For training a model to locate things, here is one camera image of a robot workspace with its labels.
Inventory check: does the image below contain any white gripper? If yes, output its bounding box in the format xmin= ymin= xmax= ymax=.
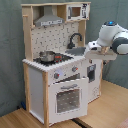
xmin=88 ymin=41 xmax=101 ymax=51

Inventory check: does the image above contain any white oven door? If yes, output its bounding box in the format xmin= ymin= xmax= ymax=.
xmin=49 ymin=78 xmax=88 ymax=123

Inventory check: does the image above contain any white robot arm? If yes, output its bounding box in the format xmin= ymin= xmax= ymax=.
xmin=88 ymin=21 xmax=128 ymax=55

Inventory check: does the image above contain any wooden toy kitchen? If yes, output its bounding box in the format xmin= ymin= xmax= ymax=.
xmin=20 ymin=1 xmax=106 ymax=128

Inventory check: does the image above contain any grey toy sink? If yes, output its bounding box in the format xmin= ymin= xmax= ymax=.
xmin=66 ymin=47 xmax=85 ymax=56

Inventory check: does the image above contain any black toy faucet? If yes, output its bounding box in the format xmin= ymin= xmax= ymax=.
xmin=67 ymin=33 xmax=83 ymax=49

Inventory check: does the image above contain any white cabinet door with dispenser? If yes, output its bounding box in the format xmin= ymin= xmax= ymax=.
xmin=81 ymin=59 xmax=102 ymax=102

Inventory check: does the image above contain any right red stove knob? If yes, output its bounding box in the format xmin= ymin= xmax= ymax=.
xmin=71 ymin=66 xmax=79 ymax=73

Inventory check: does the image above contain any red stove knob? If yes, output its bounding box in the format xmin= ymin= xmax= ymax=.
xmin=71 ymin=66 xmax=79 ymax=73
xmin=54 ymin=73 xmax=60 ymax=79

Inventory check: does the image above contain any white toy microwave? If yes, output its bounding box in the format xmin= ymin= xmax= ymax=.
xmin=67 ymin=3 xmax=90 ymax=21

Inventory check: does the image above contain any black toy stovetop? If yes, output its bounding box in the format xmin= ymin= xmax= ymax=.
xmin=35 ymin=53 xmax=71 ymax=66

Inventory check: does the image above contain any silver toy pot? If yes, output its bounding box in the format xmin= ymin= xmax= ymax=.
xmin=39 ymin=51 xmax=55 ymax=62

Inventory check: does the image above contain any left red stove knob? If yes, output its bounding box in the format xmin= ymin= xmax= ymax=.
xmin=54 ymin=73 xmax=60 ymax=79

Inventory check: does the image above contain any grey range hood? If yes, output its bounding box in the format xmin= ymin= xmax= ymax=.
xmin=35 ymin=6 xmax=64 ymax=27

